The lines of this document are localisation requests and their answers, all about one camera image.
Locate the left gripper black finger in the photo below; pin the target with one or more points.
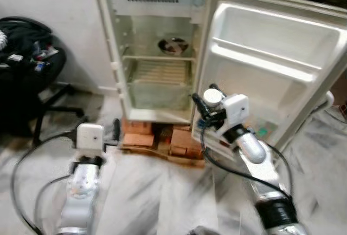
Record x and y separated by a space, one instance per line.
116 129

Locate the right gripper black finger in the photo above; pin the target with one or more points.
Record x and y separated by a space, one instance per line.
217 89
198 105

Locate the round white lidded container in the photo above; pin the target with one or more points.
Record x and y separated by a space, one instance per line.
212 98

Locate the silver fridge door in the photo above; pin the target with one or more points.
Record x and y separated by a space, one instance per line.
282 34

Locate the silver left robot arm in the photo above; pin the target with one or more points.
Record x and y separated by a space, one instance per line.
81 191

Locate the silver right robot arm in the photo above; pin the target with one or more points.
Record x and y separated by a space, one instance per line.
252 148

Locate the clear fridge shelf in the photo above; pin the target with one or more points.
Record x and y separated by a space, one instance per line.
152 58

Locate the small white fridge cabinet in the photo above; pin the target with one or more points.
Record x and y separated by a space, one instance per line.
111 56

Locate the orange clay brick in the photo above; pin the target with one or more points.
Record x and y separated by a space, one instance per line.
187 152
138 125
187 137
139 140

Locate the clear crisper drawer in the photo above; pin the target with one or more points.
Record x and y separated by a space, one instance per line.
157 97

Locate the wooden base board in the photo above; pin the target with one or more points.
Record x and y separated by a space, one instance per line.
184 161

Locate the steel bowl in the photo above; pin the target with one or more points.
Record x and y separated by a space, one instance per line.
173 46

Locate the black office chair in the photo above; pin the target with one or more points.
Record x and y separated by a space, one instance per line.
21 89

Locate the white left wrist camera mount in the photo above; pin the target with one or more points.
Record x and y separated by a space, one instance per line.
89 136

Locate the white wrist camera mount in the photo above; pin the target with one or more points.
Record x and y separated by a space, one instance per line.
89 136
236 110

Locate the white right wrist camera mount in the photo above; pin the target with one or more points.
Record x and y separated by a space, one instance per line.
236 110

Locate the white door shelf rail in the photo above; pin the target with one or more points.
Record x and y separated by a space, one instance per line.
260 59

